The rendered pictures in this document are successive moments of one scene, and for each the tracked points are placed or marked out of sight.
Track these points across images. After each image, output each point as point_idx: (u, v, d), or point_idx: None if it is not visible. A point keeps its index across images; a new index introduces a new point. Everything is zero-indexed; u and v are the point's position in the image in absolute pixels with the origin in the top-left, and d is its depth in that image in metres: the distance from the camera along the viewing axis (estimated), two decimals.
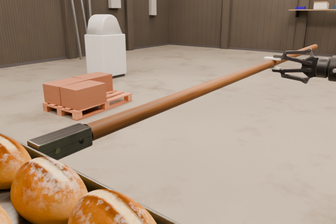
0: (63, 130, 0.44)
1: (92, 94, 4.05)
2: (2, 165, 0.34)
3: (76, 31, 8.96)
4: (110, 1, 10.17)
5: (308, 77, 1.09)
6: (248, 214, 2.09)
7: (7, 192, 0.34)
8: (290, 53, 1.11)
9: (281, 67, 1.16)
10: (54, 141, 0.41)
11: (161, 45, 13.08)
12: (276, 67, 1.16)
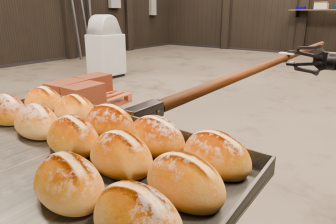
0: (144, 103, 0.58)
1: (92, 94, 4.05)
2: (119, 122, 0.48)
3: (76, 31, 8.96)
4: (110, 1, 10.17)
5: (318, 69, 1.23)
6: (248, 214, 2.09)
7: None
8: (303, 48, 1.25)
9: (294, 61, 1.30)
10: (142, 110, 0.55)
11: (161, 45, 13.08)
12: (290, 61, 1.30)
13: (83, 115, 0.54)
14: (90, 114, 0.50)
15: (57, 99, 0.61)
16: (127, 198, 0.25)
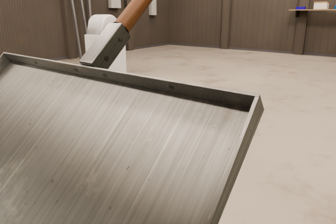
0: (101, 38, 0.47)
1: None
2: None
3: (76, 31, 8.96)
4: (110, 1, 10.17)
5: None
6: (248, 214, 2.09)
7: (92, 108, 0.42)
8: None
9: None
10: (100, 52, 0.45)
11: (161, 45, 13.08)
12: None
13: None
14: None
15: None
16: None
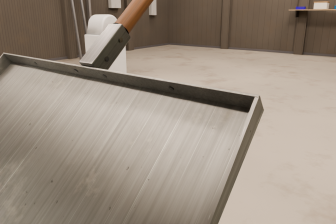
0: (101, 38, 0.47)
1: None
2: None
3: (76, 31, 8.96)
4: (110, 1, 10.17)
5: None
6: (248, 214, 2.09)
7: (92, 108, 0.42)
8: None
9: None
10: (100, 53, 0.45)
11: (161, 45, 13.08)
12: None
13: None
14: None
15: None
16: None
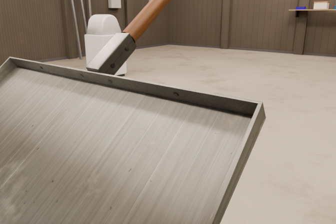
0: (108, 46, 0.49)
1: None
2: None
3: (76, 31, 8.96)
4: (110, 1, 10.17)
5: None
6: (248, 214, 2.09)
7: (96, 112, 0.43)
8: None
9: None
10: (107, 59, 0.46)
11: (161, 45, 13.08)
12: None
13: None
14: None
15: None
16: None
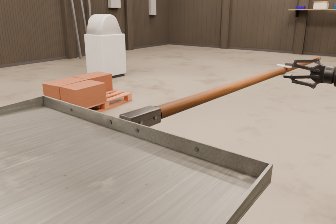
0: (142, 109, 0.58)
1: (92, 94, 4.05)
2: None
3: (76, 31, 8.96)
4: (110, 1, 10.17)
5: (316, 83, 1.24)
6: (248, 214, 2.09)
7: (118, 147, 0.48)
8: (300, 61, 1.26)
9: (292, 74, 1.31)
10: (140, 116, 0.55)
11: (161, 45, 13.08)
12: (288, 74, 1.31)
13: None
14: None
15: None
16: None
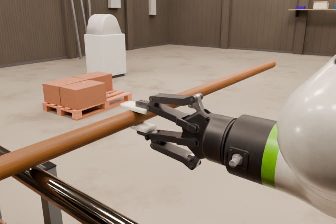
0: None
1: (92, 94, 4.05)
2: None
3: (76, 31, 8.96)
4: (110, 1, 10.17)
5: (196, 156, 0.49)
6: (248, 214, 2.09)
7: None
8: (161, 101, 0.50)
9: (154, 126, 0.55)
10: None
11: (161, 45, 13.08)
12: (144, 125, 0.56)
13: None
14: None
15: None
16: None
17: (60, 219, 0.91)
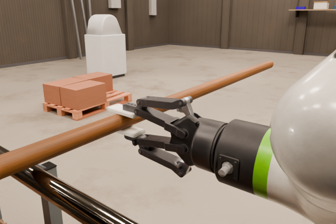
0: None
1: (92, 94, 4.05)
2: None
3: (76, 31, 8.96)
4: (110, 1, 10.17)
5: (186, 162, 0.46)
6: (248, 214, 2.09)
7: None
8: (148, 104, 0.47)
9: (142, 130, 0.53)
10: None
11: (161, 45, 13.08)
12: (132, 129, 0.53)
13: None
14: None
15: None
16: None
17: (60, 219, 0.91)
